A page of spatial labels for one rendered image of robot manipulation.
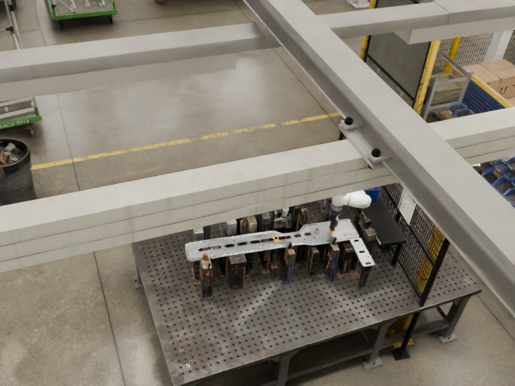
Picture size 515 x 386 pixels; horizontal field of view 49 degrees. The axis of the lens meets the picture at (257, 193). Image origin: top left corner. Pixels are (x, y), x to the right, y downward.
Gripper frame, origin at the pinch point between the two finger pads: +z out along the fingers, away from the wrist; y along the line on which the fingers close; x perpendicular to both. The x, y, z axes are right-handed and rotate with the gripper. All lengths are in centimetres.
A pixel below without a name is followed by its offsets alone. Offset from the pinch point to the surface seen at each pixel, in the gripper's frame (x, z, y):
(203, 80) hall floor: 30, 105, 409
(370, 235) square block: -25.6, -1.2, -16.4
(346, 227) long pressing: -12.6, 4.6, 0.6
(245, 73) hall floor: -35, 105, 419
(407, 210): -55, -20, -13
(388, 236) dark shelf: -41.5, 1.7, -17.6
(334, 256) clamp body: 6.5, 6.5, -24.9
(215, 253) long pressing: 96, 4, -6
